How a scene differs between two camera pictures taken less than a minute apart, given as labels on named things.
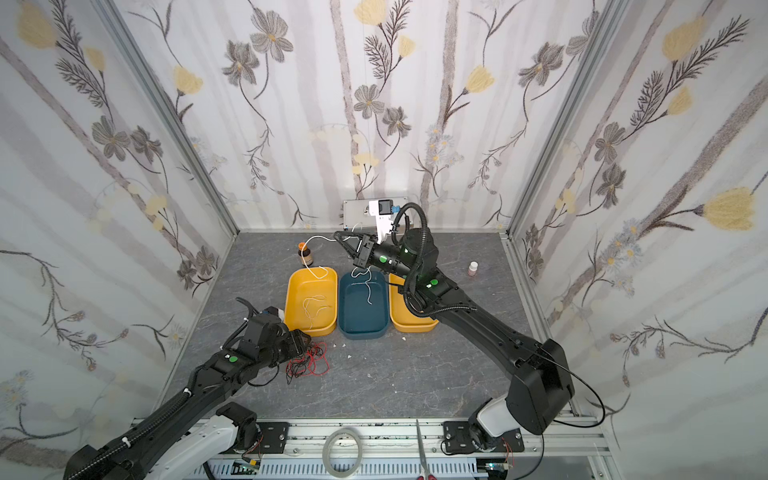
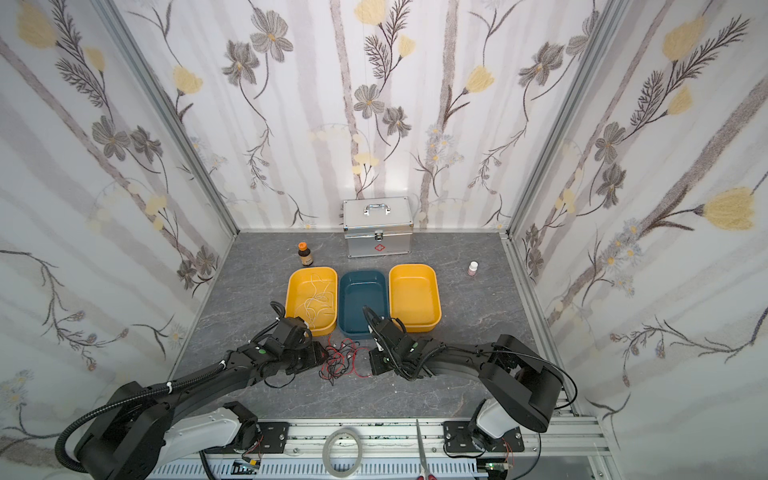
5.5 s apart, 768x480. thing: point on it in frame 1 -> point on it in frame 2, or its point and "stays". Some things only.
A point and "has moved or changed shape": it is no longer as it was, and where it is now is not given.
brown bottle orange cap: x=306 y=253 stays
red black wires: x=313 y=362 has moved or changed shape
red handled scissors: x=423 y=456 stays
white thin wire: x=325 y=269 -> x=313 y=294
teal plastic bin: x=363 y=305 stays
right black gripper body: x=363 y=251 -> x=387 y=347
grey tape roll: x=332 y=470 stays
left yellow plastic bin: x=311 y=300 stays
